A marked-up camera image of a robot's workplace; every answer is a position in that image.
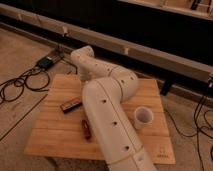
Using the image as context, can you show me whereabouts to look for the long wooden beam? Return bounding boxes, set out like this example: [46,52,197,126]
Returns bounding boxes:
[0,2,213,81]

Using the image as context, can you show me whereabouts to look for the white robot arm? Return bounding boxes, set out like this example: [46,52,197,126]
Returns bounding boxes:
[70,46,157,171]

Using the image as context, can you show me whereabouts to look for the wooden table board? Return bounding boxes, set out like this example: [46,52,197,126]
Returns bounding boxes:
[24,74,176,164]

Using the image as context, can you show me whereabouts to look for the black cable on floor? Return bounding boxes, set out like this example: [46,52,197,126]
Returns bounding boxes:
[0,66,52,105]

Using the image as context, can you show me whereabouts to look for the black cables at right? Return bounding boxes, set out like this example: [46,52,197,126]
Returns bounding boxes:
[164,94,213,171]

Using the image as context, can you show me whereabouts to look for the black power adapter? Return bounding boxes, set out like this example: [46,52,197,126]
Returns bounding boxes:
[36,57,54,70]

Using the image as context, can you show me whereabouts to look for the white cup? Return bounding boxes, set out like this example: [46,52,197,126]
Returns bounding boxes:
[134,106,154,130]

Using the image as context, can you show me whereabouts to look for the dark rectangular box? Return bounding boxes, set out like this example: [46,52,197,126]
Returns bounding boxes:
[60,97,82,113]

